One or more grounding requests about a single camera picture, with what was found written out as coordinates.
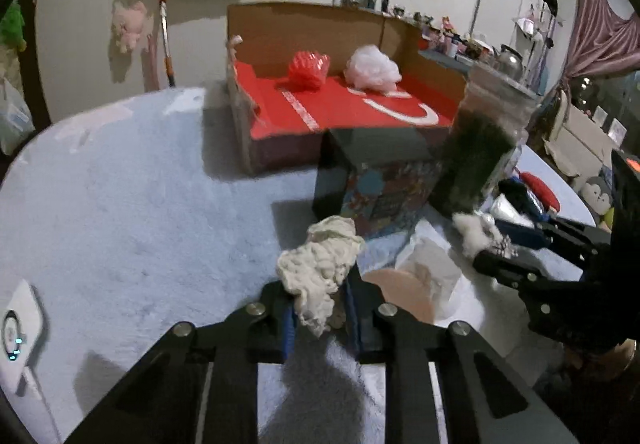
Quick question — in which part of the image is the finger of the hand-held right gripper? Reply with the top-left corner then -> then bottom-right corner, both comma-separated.
472,248 -> 585,295
492,217 -> 612,271

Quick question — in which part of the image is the white cabinet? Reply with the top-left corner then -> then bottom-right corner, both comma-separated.
470,0 -> 556,74

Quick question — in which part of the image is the cardboard box with red inside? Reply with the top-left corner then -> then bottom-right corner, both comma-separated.
225,1 -> 471,175

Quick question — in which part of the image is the clear plastic bag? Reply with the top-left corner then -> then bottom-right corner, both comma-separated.
0,78 -> 36,155

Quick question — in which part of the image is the light blue printed blanket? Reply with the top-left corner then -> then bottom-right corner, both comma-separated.
0,86 -> 601,444

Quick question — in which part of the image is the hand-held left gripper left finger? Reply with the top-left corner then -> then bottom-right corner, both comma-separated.
65,280 -> 298,444

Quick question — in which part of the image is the tall jar with dark contents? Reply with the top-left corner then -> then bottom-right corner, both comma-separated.
431,61 -> 541,219

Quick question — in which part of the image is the red and blue plush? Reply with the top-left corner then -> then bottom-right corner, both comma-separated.
497,171 -> 561,225

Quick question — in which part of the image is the metal kettle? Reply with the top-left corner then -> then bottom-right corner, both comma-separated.
492,44 -> 526,80

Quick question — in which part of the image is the table with dark cloth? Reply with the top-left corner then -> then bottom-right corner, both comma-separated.
417,48 -> 546,97

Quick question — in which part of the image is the green plush toy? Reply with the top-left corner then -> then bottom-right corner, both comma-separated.
0,1 -> 27,49

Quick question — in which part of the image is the white device with light ring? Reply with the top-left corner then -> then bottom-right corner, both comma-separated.
0,279 -> 48,397

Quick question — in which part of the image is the white fluffy beaded scrunchie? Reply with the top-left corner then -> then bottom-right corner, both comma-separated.
452,213 -> 516,259

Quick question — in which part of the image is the pink plush toy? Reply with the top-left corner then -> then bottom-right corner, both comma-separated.
111,1 -> 150,54

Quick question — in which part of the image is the white stick with red tip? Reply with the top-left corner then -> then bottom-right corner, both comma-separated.
157,0 -> 177,87

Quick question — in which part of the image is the white plastic bag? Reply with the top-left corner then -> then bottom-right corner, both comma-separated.
344,44 -> 402,89

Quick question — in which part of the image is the pink curtain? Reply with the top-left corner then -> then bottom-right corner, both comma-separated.
562,0 -> 640,85

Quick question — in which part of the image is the cream soft cloth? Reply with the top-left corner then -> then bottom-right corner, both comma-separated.
276,216 -> 366,337

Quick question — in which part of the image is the grey penguin plush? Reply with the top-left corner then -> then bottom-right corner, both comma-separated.
582,176 -> 613,225

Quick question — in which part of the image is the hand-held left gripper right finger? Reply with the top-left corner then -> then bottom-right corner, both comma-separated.
342,268 -> 581,444

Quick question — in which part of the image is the black box with colourful print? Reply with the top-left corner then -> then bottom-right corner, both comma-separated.
312,126 -> 446,239

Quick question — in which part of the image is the red plastic bag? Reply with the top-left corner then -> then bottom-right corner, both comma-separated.
287,51 -> 332,93

